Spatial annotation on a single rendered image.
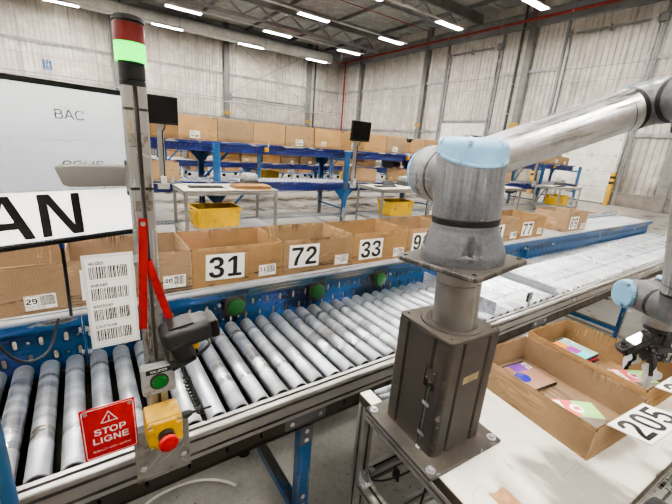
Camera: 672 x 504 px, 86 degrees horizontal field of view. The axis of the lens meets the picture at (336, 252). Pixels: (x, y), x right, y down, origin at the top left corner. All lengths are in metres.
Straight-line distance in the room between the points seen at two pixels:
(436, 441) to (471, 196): 0.59
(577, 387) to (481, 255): 0.79
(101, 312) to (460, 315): 0.77
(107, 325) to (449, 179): 0.76
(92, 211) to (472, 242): 0.80
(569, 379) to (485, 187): 0.88
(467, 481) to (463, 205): 0.64
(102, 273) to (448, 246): 0.70
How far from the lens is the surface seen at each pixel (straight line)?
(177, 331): 0.84
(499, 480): 1.07
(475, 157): 0.80
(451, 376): 0.91
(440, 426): 0.98
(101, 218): 0.91
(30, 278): 1.47
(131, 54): 0.79
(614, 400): 1.46
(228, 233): 1.82
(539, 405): 1.25
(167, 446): 0.93
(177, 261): 1.48
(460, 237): 0.81
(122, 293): 0.84
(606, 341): 1.78
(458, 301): 0.89
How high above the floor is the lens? 1.48
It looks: 17 degrees down
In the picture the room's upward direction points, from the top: 4 degrees clockwise
